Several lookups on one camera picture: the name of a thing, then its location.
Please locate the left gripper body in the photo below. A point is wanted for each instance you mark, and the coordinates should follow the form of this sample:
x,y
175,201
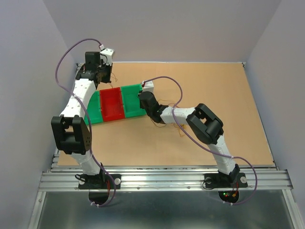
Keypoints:
x,y
106,71

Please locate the green bin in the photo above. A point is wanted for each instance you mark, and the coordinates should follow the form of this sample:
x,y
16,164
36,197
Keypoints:
x,y
131,102
94,109

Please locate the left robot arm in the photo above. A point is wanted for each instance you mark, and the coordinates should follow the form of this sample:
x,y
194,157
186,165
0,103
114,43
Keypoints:
x,y
71,133

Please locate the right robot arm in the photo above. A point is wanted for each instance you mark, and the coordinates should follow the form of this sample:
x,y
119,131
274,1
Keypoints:
x,y
207,127

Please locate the red bin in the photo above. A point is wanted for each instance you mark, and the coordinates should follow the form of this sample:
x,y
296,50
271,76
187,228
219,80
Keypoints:
x,y
111,104

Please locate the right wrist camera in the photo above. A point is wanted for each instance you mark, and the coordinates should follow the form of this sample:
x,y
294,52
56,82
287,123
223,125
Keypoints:
x,y
147,86

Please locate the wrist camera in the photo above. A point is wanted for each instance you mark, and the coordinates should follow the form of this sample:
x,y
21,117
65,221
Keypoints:
x,y
107,56
147,86

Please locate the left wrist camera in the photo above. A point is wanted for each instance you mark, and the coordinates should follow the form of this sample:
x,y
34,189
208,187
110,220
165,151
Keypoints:
x,y
107,56

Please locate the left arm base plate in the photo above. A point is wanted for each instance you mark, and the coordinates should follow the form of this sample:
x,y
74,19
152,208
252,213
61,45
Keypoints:
x,y
100,181

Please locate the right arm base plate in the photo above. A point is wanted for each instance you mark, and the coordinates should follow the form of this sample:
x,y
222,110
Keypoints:
x,y
215,180

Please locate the aluminium rail frame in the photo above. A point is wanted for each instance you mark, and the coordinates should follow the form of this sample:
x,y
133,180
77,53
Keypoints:
x,y
153,157

